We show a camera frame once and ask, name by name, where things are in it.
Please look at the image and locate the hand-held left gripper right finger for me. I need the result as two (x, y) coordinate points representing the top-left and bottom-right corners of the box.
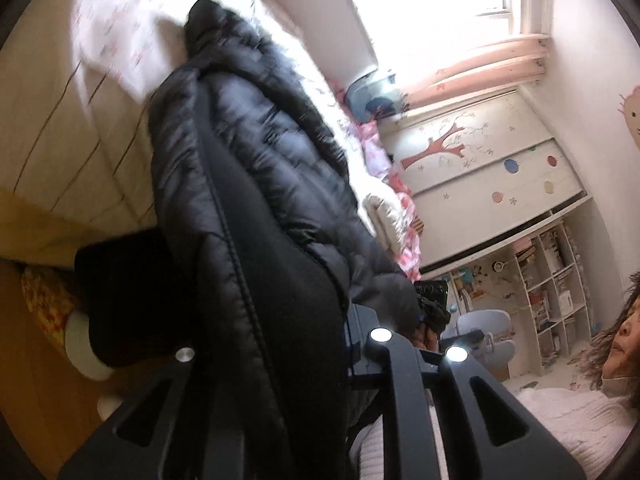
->
(342, 305), (588, 480)

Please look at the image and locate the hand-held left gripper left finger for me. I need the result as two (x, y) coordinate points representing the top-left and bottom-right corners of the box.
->
(57, 345), (246, 480)

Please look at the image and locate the black puffer jacket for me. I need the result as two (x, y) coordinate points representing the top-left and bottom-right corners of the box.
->
(147, 0), (423, 480)

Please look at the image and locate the person's right hand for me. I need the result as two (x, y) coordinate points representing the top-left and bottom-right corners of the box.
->
(416, 321), (442, 353)

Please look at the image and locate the pink blanket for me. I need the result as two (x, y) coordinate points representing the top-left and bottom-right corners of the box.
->
(345, 120), (426, 281)

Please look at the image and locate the cluttered desk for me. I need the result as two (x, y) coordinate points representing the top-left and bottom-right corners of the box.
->
(440, 255), (521, 311)

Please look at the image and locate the grey desk chair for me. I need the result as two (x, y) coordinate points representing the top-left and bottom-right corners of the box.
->
(445, 310), (516, 383)

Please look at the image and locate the person's white sock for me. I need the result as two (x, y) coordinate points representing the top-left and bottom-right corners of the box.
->
(97, 394), (123, 423)
(64, 310), (117, 381)

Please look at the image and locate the white bookshelf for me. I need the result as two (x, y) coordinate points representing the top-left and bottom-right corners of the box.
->
(510, 220), (593, 376)

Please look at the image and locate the yellow floral slipper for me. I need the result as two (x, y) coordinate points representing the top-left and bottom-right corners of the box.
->
(20, 265), (76, 356)

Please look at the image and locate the wardrobe with tree decoration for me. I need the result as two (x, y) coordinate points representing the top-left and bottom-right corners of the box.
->
(380, 87), (586, 273)

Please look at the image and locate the person's head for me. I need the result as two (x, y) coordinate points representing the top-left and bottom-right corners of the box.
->
(582, 270), (640, 386)

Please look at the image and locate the blue cartoon print curtain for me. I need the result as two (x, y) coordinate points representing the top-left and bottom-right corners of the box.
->
(347, 72), (408, 121)

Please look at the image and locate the pink star curtain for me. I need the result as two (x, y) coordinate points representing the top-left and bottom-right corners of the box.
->
(400, 34), (548, 111)

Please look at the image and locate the window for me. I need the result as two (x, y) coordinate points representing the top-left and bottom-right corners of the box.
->
(330, 0), (531, 91)

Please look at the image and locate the cartoon cat wall sticker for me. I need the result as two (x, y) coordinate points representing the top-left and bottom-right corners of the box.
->
(617, 85), (640, 151)

